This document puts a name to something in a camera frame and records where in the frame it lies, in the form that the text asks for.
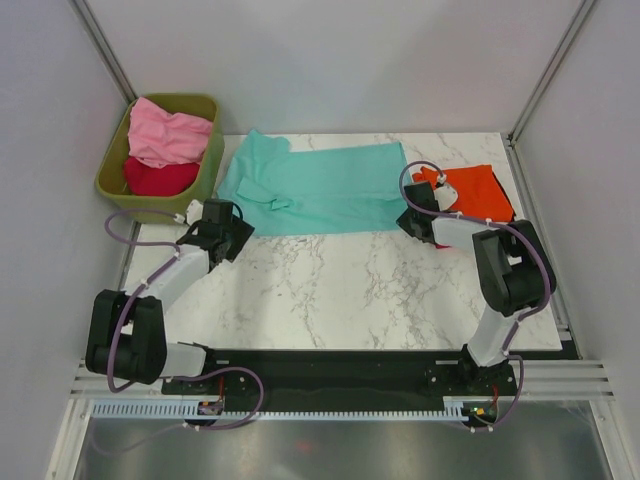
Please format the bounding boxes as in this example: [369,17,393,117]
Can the teal t shirt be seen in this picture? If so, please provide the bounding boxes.
[217,130,407,236]

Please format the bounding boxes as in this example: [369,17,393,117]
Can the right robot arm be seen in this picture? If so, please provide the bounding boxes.
[397,182,557,394]

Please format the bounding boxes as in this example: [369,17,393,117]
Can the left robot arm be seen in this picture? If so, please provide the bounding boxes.
[84,199,254,393]

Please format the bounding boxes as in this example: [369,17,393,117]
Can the orange folded t shirt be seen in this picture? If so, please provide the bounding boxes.
[412,165,515,223]

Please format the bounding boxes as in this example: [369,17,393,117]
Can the black folded t shirt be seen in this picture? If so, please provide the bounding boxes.
[492,172,516,217]

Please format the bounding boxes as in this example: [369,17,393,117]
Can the red t shirt in bin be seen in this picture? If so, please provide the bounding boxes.
[123,157,200,197]

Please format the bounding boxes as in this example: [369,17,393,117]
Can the pink t shirt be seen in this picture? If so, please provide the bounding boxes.
[127,98,213,169]

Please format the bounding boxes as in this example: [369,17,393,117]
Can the olive green plastic bin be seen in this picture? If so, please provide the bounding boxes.
[95,93,224,224]

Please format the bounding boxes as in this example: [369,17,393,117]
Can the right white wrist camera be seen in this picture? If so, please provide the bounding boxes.
[434,173,459,211]

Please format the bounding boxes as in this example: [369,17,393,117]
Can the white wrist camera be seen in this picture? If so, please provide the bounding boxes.
[434,173,459,211]
[173,200,204,226]

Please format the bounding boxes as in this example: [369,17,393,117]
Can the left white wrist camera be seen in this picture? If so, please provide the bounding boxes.
[173,200,204,226]

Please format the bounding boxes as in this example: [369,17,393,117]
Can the right aluminium frame post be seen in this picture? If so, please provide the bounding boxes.
[505,0,600,146]

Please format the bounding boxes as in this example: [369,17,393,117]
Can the aluminium frame post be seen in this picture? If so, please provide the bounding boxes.
[68,0,137,103]
[505,0,600,146]

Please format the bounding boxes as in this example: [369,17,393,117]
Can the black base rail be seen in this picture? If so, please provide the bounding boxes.
[162,347,584,414]

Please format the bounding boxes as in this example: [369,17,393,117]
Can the white slotted cable duct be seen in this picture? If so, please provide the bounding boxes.
[91,397,499,422]

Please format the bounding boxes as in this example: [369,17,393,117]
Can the left aluminium frame post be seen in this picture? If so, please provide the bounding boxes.
[68,0,137,103]

